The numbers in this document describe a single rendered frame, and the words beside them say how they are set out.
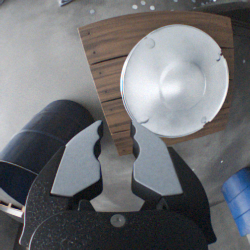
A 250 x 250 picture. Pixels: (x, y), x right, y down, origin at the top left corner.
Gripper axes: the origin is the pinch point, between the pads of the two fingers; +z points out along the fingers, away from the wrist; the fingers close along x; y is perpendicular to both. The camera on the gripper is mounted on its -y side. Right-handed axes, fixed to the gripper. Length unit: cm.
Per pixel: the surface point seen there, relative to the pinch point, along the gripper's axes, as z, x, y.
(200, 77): 16.3, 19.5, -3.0
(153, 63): 16.9, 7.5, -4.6
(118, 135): 18.9, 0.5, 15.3
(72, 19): 54, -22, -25
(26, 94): 54, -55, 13
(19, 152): 10.5, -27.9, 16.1
